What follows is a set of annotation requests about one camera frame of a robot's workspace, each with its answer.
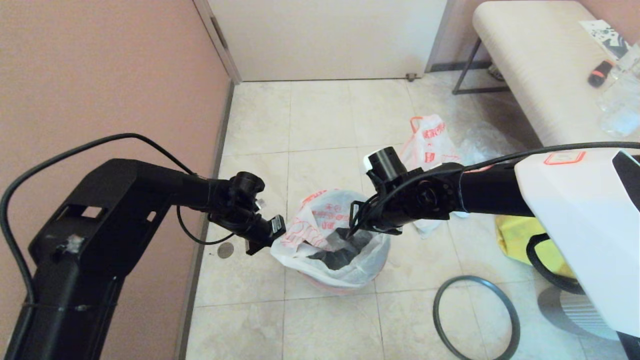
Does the white red-printed bin liner bag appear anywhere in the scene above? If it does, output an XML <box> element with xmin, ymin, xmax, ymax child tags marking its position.
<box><xmin>270</xmin><ymin>188</ymin><xmax>392</xmax><ymax>289</ymax></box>

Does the white red plastic bag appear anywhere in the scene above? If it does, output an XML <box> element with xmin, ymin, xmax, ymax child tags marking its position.
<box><xmin>400</xmin><ymin>114</ymin><xmax>471</xmax><ymax>240</ymax></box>

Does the grey bin rim ring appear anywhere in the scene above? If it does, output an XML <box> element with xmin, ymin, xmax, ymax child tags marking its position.
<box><xmin>433</xmin><ymin>275</ymin><xmax>521</xmax><ymax>360</ymax></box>

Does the grey ribbed robot base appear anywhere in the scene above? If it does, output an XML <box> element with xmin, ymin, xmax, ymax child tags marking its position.
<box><xmin>537</xmin><ymin>285</ymin><xmax>621</xmax><ymax>342</ymax></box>

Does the clear plastic bag with items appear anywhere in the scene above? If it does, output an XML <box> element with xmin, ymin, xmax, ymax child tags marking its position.
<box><xmin>457</xmin><ymin>122</ymin><xmax>526</xmax><ymax>163</ymax></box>

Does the yellow fabric tote bag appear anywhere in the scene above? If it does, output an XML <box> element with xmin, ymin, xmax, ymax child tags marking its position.
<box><xmin>495</xmin><ymin>215</ymin><xmax>576</xmax><ymax>279</ymax></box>

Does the white door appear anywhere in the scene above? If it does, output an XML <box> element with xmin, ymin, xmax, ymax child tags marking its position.
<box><xmin>207</xmin><ymin>0</ymin><xmax>446</xmax><ymax>82</ymax></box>

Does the beige bench with metal legs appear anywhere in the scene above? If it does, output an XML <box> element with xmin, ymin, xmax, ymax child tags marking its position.
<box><xmin>451</xmin><ymin>0</ymin><xmax>640</xmax><ymax>151</ymax></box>

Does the black and orange marker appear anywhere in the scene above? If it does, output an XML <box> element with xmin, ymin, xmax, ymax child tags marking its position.
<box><xmin>586</xmin><ymin>59</ymin><xmax>614</xmax><ymax>88</ymax></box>

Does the clear plastic water bottle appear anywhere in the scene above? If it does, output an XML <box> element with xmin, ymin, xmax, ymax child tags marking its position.
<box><xmin>595</xmin><ymin>42</ymin><xmax>640</xmax><ymax>138</ymax></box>

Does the black and white printed paper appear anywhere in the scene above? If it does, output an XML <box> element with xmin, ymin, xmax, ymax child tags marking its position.
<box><xmin>578</xmin><ymin>19</ymin><xmax>629</xmax><ymax>60</ymax></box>

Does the braided black right arm hose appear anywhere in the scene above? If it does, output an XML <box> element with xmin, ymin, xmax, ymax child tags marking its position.
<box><xmin>526</xmin><ymin>233</ymin><xmax>586</xmax><ymax>295</ymax></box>

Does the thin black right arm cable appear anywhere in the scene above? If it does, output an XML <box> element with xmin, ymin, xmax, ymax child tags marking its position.
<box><xmin>347</xmin><ymin>141</ymin><xmax>640</xmax><ymax>238</ymax></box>

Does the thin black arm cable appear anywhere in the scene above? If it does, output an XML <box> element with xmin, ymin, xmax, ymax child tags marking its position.
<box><xmin>347</xmin><ymin>141</ymin><xmax>640</xmax><ymax>238</ymax></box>
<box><xmin>0</xmin><ymin>132</ymin><xmax>196</xmax><ymax>306</ymax></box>

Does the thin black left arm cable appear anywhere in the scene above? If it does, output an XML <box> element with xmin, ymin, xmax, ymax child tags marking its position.
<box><xmin>0</xmin><ymin>132</ymin><xmax>196</xmax><ymax>306</ymax></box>

